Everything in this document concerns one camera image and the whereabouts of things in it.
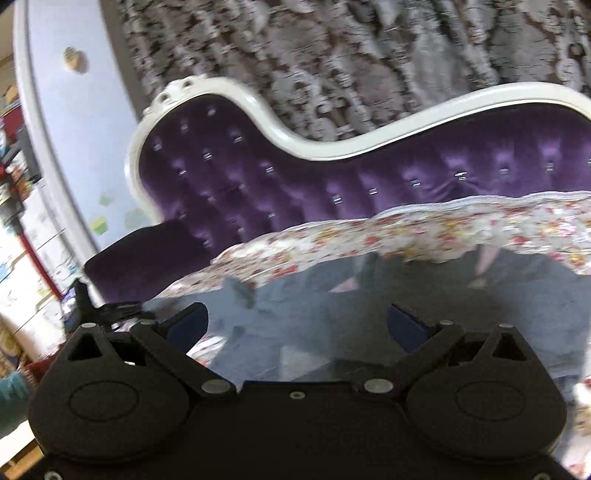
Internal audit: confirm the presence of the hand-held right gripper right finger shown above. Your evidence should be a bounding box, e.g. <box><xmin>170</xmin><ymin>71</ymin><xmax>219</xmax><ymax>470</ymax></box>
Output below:
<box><xmin>355</xmin><ymin>302</ymin><xmax>539</xmax><ymax>397</ymax></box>

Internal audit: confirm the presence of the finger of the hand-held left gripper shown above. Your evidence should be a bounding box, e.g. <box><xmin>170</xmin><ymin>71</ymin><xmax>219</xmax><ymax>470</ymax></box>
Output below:
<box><xmin>74</xmin><ymin>279</ymin><xmax>144</xmax><ymax>329</ymax></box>

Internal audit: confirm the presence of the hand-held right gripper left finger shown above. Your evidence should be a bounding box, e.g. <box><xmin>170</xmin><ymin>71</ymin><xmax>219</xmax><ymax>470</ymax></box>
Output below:
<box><xmin>56</xmin><ymin>302</ymin><xmax>238</xmax><ymax>402</ymax></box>

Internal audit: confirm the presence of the grey small garment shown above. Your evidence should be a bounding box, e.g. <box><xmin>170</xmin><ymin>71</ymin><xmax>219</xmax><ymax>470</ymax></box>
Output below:
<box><xmin>143</xmin><ymin>244</ymin><xmax>591</xmax><ymax>388</ymax></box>

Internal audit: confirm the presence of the cluttered shelf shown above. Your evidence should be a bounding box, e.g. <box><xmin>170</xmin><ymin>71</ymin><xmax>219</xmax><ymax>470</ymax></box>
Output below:
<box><xmin>0</xmin><ymin>83</ymin><xmax>88</xmax><ymax>370</ymax></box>

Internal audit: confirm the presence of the floral blanket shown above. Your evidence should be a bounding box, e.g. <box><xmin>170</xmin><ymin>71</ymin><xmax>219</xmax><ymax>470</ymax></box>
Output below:
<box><xmin>157</xmin><ymin>191</ymin><xmax>591</xmax><ymax>480</ymax></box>

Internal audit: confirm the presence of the white door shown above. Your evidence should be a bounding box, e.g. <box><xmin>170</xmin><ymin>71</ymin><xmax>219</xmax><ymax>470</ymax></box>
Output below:
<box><xmin>13</xmin><ymin>0</ymin><xmax>163</xmax><ymax>259</ymax></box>

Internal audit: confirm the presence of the round door knob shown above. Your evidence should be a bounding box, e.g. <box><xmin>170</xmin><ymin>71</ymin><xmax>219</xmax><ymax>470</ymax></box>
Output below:
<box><xmin>63</xmin><ymin>46</ymin><xmax>88</xmax><ymax>72</ymax></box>

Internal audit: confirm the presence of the purple tufted sofa white frame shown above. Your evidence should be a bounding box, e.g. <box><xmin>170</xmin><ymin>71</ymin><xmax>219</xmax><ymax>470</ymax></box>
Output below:
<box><xmin>83</xmin><ymin>76</ymin><xmax>591</xmax><ymax>306</ymax></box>

